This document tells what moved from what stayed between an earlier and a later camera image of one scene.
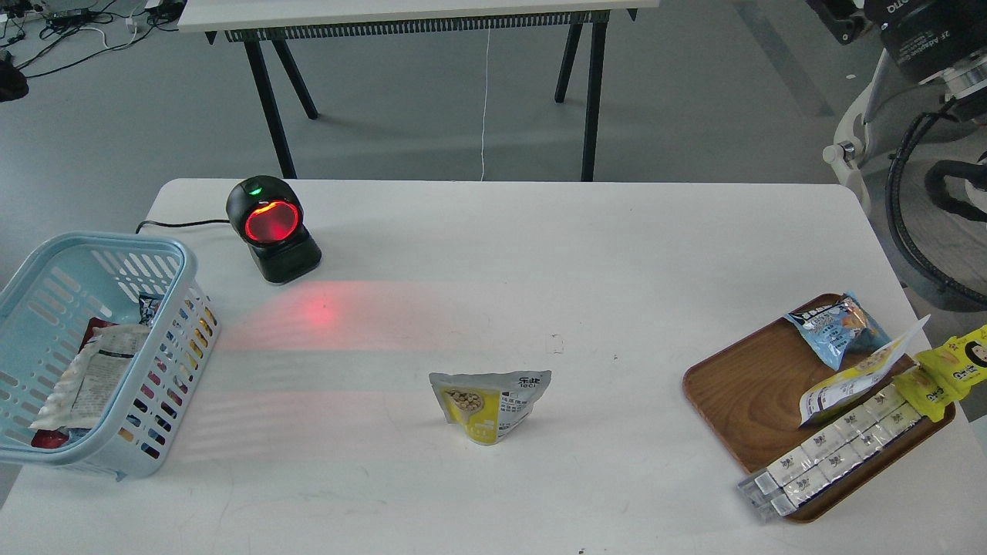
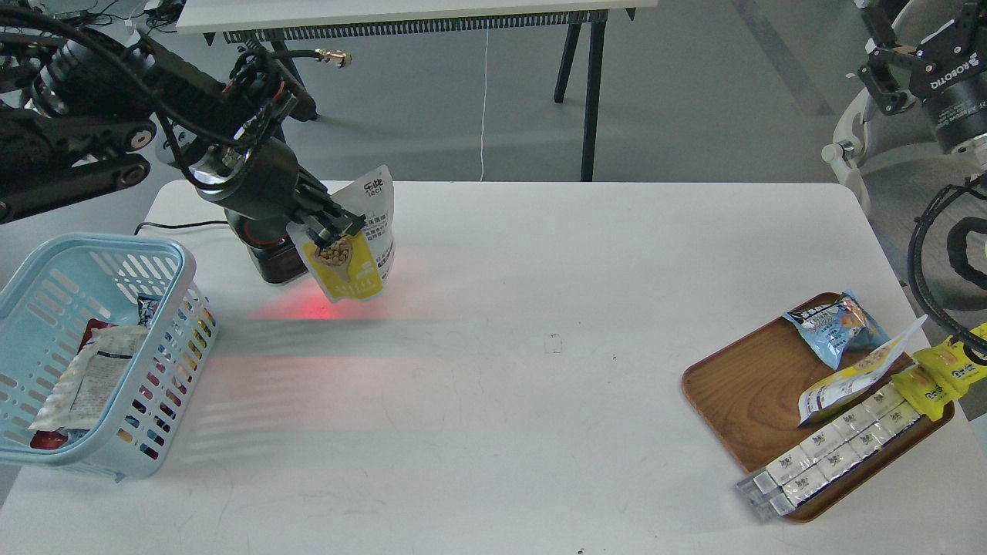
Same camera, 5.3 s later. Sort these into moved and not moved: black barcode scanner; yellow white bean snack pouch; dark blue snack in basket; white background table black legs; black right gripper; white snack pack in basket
Moved: black right gripper; yellow white bean snack pouch
Not moved: dark blue snack in basket; black barcode scanner; white background table black legs; white snack pack in basket
